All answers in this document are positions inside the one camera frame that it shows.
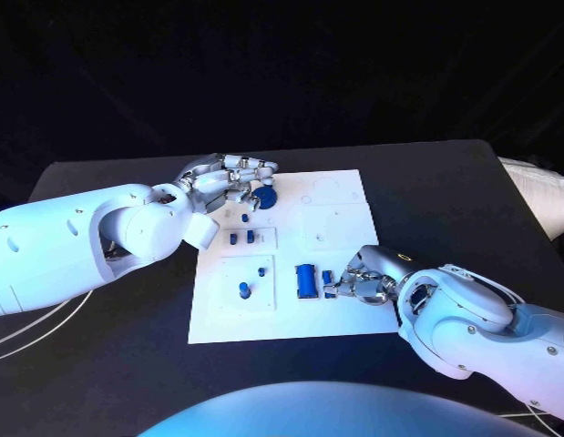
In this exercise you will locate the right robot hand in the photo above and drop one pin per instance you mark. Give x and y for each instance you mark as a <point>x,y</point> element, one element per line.
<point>384,263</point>

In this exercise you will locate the white task board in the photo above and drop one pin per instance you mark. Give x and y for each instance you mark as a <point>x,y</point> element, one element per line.
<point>292,317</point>

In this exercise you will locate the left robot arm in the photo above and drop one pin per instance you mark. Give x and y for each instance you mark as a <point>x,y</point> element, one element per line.
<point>40,245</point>

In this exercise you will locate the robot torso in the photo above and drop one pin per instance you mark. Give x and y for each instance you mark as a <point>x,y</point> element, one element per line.
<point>341,413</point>

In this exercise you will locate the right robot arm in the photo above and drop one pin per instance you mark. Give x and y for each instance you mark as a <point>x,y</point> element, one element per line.
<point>508,341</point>

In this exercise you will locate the blue plug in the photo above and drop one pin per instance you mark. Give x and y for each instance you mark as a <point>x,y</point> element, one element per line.
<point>328,276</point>
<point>330,294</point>

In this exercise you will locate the blue gear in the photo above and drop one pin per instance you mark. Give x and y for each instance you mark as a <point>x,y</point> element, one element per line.
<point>266,198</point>

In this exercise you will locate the long blue cylinder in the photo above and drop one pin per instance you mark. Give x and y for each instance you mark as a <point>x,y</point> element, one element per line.
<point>307,281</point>

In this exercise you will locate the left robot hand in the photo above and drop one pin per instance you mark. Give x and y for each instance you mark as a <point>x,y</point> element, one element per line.
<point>213,179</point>

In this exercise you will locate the blue block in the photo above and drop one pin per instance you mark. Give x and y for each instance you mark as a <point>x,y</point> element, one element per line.
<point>250,236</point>
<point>233,239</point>

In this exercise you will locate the white cloth bundle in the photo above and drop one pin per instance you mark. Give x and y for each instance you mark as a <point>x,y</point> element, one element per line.
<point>547,201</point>

